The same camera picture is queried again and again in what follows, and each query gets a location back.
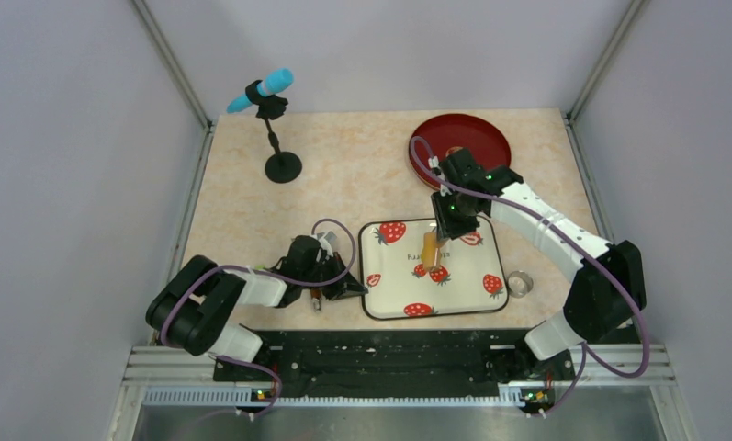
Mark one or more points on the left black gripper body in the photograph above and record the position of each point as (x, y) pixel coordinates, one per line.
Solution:
(318, 273)

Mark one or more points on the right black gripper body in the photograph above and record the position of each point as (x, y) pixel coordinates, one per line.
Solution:
(456, 220)

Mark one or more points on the wooden roller pin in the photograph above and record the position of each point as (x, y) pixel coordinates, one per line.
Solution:
(431, 253)

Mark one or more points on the strawberry pattern white tray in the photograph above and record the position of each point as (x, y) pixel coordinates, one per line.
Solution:
(469, 278)

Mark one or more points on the metal ring cutter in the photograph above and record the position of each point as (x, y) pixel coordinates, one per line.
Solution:
(519, 284)

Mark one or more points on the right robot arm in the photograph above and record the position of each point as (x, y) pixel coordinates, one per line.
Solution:
(607, 281)

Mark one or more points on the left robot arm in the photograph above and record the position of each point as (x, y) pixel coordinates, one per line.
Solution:
(193, 310)

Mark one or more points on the black microphone stand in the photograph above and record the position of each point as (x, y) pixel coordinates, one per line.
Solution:
(281, 167)

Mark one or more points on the blue microphone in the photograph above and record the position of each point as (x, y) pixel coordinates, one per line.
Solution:
(260, 90)

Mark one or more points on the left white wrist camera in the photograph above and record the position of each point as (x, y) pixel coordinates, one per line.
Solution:
(327, 241)

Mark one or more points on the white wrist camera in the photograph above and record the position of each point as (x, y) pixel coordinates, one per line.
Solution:
(327, 241)
(438, 176)

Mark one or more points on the metal scraper wooden handle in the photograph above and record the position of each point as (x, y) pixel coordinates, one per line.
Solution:
(316, 300)

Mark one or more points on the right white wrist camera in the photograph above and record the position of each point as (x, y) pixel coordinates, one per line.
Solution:
(438, 176)

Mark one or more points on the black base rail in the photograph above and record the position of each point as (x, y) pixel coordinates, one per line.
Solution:
(396, 364)

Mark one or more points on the aluminium frame bar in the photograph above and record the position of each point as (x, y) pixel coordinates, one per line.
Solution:
(170, 377)

